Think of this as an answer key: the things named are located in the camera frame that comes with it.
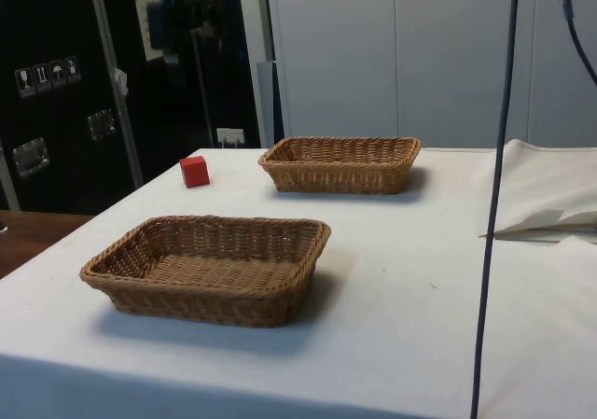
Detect white wall socket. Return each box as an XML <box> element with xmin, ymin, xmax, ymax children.
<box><xmin>215</xmin><ymin>128</ymin><xmax>246</xmax><ymax>149</ymax></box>

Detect black cable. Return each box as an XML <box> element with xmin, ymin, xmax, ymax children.
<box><xmin>552</xmin><ymin>0</ymin><xmax>597</xmax><ymax>82</ymax></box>
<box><xmin>469</xmin><ymin>0</ymin><xmax>523</xmax><ymax>419</ymax></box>

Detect brown wicker basket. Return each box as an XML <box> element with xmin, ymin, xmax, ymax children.
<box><xmin>257</xmin><ymin>135</ymin><xmax>423</xmax><ymax>196</ymax></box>
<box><xmin>78</xmin><ymin>214</ymin><xmax>333</xmax><ymax>329</ymax></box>

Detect red cube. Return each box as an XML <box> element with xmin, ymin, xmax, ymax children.
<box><xmin>179</xmin><ymin>155</ymin><xmax>211</xmax><ymax>189</ymax></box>

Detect black cabinet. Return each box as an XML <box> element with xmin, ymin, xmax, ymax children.
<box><xmin>0</xmin><ymin>0</ymin><xmax>262</xmax><ymax>216</ymax></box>

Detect pale grey lockers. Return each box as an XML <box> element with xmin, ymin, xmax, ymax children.
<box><xmin>263</xmin><ymin>0</ymin><xmax>597</xmax><ymax>149</ymax></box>

